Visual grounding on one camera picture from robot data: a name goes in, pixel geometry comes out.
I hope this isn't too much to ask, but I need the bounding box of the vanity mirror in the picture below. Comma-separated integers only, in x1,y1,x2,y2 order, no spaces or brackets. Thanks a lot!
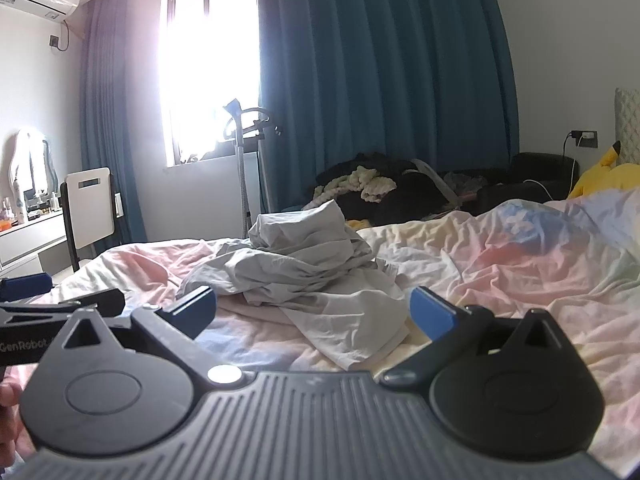
10,129,53,211

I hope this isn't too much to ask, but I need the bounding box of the air conditioner power cord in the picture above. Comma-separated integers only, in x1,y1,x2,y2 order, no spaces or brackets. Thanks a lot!
49,19,71,53

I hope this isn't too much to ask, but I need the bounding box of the yellow plush toy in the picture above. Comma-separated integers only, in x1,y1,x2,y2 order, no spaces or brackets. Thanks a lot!
567,141,640,199

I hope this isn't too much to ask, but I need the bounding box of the cream knitted scarf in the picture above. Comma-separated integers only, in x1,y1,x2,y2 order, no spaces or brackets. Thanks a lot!
324,165,399,204

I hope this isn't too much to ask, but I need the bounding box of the white bottle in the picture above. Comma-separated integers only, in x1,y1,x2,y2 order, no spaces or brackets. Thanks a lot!
12,180,27,226

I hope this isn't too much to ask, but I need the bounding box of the white charging cable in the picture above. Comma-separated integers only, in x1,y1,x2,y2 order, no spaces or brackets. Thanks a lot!
521,156,577,202

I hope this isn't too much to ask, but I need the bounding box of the white t-shirt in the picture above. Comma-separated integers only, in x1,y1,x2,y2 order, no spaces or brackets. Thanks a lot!
177,199,413,371

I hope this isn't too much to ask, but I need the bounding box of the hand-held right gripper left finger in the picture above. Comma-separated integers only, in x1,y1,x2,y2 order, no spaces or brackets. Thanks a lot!
62,285,246,391

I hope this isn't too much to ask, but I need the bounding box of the person's left hand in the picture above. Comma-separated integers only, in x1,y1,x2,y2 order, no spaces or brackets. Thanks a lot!
0,380,23,463

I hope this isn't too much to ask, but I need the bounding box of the white folding chair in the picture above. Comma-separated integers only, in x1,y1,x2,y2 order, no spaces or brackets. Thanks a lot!
59,167,126,273

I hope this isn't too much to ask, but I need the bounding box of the window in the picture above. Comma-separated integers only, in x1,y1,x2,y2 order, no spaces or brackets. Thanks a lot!
160,0,262,168

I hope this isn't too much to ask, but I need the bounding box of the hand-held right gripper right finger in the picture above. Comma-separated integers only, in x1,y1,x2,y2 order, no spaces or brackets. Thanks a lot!
380,286,568,386

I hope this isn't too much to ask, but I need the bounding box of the white vanity desk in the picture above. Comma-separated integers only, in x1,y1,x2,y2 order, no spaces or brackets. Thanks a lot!
0,207,68,273

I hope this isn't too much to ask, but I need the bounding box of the cream quilted pillow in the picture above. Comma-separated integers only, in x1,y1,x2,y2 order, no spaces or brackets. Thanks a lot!
614,87,640,166

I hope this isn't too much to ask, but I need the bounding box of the pastel bed blanket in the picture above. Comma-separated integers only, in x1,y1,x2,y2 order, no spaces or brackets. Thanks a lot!
0,192,640,480

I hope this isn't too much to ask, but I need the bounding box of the blue curtain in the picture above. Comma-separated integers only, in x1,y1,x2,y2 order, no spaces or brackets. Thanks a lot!
79,0,168,245
252,0,523,213

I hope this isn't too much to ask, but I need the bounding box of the group of cosmetic bottles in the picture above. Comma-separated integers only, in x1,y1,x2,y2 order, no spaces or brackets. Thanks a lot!
0,192,63,232

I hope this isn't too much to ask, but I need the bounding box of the pile of dark clothes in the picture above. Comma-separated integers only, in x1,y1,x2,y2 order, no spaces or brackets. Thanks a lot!
312,157,458,222

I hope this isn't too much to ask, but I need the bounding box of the black sofa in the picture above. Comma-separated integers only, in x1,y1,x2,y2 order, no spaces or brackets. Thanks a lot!
470,152,581,217

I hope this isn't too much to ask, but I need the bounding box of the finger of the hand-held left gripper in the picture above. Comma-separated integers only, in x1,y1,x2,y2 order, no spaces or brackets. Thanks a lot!
0,272,53,302
0,288,126,318

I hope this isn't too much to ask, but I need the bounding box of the grey strap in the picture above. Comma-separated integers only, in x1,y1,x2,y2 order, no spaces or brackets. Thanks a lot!
409,157,462,207

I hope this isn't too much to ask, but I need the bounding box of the garment steamer stand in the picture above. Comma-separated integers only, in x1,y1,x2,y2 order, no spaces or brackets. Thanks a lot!
221,100,284,241

